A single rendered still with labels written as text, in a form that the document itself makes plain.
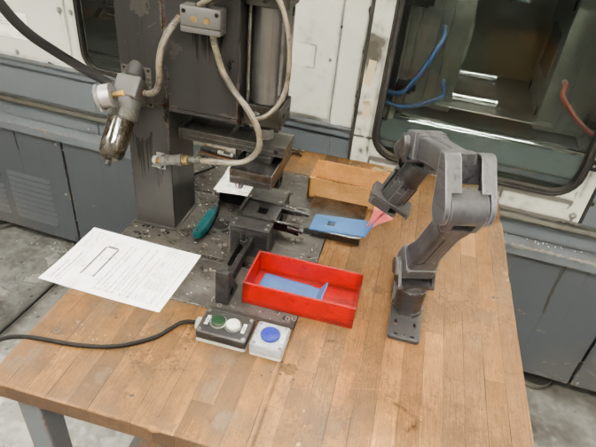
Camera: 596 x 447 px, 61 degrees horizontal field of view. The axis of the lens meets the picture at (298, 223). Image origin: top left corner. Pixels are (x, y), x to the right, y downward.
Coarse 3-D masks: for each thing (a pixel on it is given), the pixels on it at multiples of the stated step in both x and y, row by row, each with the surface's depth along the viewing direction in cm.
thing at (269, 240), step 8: (288, 200) 138; (280, 216) 135; (232, 232) 124; (240, 232) 123; (248, 232) 123; (272, 232) 126; (232, 240) 125; (256, 240) 124; (264, 240) 123; (272, 240) 128; (256, 248) 125; (264, 248) 124
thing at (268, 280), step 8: (264, 280) 119; (272, 280) 119; (280, 280) 119; (288, 280) 119; (288, 288) 117; (296, 288) 117; (304, 288) 118; (312, 288) 118; (320, 288) 117; (312, 296) 116; (320, 296) 113
